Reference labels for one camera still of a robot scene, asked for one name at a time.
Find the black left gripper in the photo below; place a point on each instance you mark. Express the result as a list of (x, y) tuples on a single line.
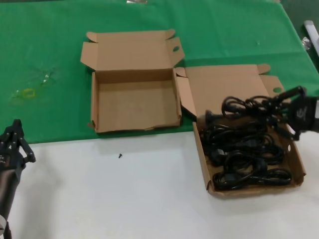
[(10, 160)]

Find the clear plastic scrap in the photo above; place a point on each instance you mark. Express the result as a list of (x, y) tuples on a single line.
[(47, 77)]

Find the white tube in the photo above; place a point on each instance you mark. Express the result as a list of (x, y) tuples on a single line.
[(312, 35)]

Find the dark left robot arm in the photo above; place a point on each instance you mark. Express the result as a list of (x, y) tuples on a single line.
[(6, 196)]

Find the yellow rubber band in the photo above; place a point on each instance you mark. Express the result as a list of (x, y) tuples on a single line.
[(28, 92)]

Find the cardboard box with round hole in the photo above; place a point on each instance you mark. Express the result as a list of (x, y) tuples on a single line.
[(132, 52)]

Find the small clear plastic bag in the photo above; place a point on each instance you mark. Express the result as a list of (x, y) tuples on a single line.
[(306, 42)]

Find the silver metal object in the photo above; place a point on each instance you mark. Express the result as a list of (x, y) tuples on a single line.
[(135, 1)]

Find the green tablecloth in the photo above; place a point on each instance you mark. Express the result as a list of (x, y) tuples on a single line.
[(37, 37)]

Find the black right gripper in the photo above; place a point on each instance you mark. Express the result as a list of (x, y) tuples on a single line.
[(304, 114)]

